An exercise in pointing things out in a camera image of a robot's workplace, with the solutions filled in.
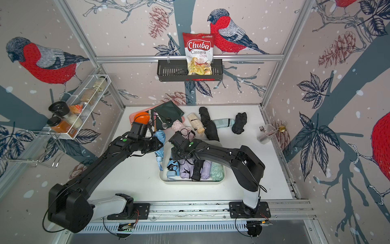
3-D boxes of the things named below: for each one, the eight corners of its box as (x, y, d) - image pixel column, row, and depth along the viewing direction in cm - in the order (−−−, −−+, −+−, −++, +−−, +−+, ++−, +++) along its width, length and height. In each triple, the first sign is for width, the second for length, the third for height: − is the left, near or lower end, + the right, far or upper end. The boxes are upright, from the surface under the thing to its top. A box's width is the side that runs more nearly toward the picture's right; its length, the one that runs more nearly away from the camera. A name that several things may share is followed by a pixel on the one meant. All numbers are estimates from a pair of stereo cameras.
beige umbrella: (198, 135, 104) (198, 132, 102) (186, 117, 114) (186, 115, 112) (205, 131, 106) (205, 129, 104) (193, 115, 116) (193, 112, 114)
